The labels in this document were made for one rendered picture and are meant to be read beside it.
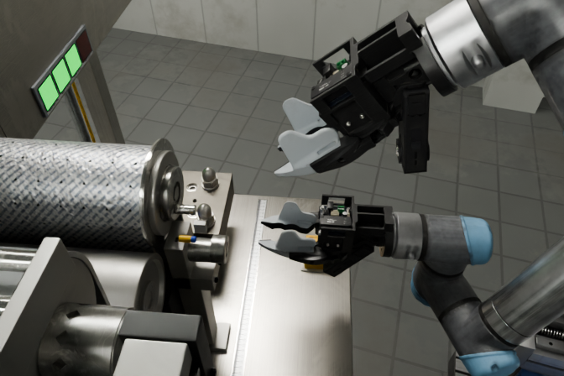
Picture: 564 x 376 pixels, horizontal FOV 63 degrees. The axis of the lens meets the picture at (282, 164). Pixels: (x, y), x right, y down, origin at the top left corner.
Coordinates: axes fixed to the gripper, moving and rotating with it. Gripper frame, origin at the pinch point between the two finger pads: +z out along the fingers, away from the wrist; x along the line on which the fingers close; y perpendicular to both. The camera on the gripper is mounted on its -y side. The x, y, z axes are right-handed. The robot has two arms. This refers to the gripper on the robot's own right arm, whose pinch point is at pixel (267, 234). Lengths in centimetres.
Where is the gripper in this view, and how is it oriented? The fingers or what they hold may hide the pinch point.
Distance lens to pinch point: 78.7
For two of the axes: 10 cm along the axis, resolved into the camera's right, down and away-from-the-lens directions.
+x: -0.8, 6.9, -7.2
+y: 0.0, -7.2, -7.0
